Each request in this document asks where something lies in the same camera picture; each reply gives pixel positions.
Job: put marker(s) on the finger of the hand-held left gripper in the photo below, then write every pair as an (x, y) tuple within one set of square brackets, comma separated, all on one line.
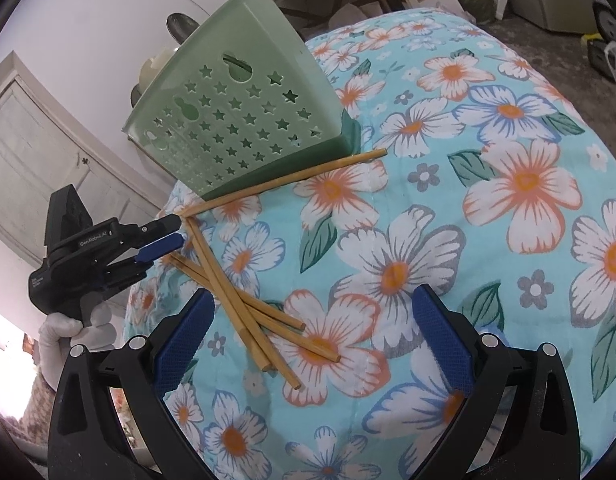
[(160, 247), (158, 223)]

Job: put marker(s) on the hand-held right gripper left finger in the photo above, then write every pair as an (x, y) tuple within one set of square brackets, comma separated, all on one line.
[(183, 340)]

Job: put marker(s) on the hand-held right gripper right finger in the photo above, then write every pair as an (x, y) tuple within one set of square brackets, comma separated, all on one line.
[(442, 340)]

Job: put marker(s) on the wooden chopstick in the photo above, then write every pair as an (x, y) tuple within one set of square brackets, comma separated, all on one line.
[(223, 290), (318, 350), (283, 319), (283, 367), (288, 180)]

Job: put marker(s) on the cream plastic ladle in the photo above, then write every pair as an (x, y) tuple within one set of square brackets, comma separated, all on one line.
[(155, 67)]

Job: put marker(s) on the green star-holed utensil basket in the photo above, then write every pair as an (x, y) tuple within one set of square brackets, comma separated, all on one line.
[(248, 60)]

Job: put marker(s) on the metal spoon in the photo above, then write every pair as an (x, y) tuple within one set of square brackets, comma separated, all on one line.
[(183, 27)]

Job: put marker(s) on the person's left hand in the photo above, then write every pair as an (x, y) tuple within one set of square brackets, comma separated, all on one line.
[(58, 340)]

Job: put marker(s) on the white panelled door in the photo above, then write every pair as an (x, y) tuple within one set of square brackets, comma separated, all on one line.
[(38, 160)]

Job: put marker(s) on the floral blue blanket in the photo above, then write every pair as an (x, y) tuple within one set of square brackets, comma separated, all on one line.
[(512, 85)]

